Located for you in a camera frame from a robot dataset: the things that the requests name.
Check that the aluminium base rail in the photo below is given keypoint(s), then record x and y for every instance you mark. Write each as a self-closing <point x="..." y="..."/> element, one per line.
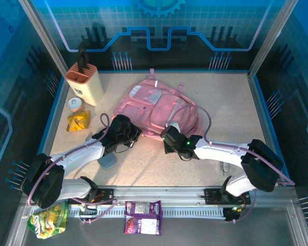
<point x="156" y="192"/>

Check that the small black electronics board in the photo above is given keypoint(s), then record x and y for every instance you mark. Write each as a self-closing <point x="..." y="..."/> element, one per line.
<point x="88" y="212"/>
<point x="233" y="214"/>

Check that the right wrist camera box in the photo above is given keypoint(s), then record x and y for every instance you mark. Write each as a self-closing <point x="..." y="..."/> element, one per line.
<point x="173" y="135"/>

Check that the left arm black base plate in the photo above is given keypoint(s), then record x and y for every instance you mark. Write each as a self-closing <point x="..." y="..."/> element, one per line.
<point x="106" y="196"/>

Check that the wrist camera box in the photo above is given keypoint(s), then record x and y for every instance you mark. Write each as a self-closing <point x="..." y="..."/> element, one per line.
<point x="120" y="123"/>
<point x="173" y="135"/>

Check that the purple snack packet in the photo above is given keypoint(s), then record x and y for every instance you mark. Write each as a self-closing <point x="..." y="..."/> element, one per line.
<point x="143" y="225"/>
<point x="142" y="208"/>

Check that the beige knife block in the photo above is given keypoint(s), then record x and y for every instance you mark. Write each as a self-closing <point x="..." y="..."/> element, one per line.
<point x="87" y="87"/>

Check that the aluminium frame post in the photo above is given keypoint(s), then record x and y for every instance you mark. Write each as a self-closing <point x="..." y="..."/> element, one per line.
<point x="41" y="33"/>
<point x="272" y="38"/>

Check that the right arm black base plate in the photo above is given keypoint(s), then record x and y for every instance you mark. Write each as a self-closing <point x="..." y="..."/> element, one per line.
<point x="211" y="196"/>

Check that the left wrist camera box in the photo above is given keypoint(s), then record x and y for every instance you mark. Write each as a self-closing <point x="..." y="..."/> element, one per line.
<point x="120" y="123"/>

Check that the grey pencil case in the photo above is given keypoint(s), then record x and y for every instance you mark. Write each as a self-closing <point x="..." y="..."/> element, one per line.
<point x="108" y="162"/>

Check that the green chips bag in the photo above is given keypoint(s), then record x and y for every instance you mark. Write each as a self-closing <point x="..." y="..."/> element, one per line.
<point x="47" y="221"/>

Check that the yellow snack bag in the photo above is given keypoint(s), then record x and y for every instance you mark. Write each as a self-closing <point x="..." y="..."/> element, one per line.
<point x="78" y="121"/>

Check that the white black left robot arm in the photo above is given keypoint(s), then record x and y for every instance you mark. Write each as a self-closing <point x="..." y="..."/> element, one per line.
<point x="77" y="156"/>

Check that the pink school backpack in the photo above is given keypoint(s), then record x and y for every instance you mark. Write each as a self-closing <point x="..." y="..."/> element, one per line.
<point x="156" y="107"/>

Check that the small tin can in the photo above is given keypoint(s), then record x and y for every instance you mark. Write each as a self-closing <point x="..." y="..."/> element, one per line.
<point x="75" y="103"/>

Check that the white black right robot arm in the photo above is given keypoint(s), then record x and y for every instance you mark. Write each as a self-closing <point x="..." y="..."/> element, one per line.
<point x="220" y="152"/>

